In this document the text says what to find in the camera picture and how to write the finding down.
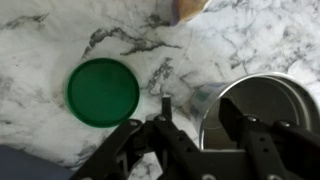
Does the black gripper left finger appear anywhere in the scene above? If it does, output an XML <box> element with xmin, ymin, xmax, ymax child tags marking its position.
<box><xmin>69</xmin><ymin>94</ymin><xmax>218</xmax><ymax>180</ymax></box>

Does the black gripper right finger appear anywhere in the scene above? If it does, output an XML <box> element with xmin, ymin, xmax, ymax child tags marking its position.
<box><xmin>218</xmin><ymin>97</ymin><xmax>320</xmax><ymax>180</ymax></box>

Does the silver metal cup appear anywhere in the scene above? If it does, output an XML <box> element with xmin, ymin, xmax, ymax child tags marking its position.
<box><xmin>198</xmin><ymin>72</ymin><xmax>320</xmax><ymax>151</ymax></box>

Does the green round plastic lid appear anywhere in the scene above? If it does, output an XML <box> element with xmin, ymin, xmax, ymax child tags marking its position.
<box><xmin>64</xmin><ymin>57</ymin><xmax>141</xmax><ymax>129</ymax></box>

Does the dark blue cardboard box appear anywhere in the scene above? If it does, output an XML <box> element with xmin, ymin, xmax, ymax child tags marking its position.
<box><xmin>0</xmin><ymin>143</ymin><xmax>76</xmax><ymax>180</ymax></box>

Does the food pouch with green cap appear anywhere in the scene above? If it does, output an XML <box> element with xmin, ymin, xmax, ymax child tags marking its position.
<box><xmin>170</xmin><ymin>0</ymin><xmax>213</xmax><ymax>26</ymax></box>

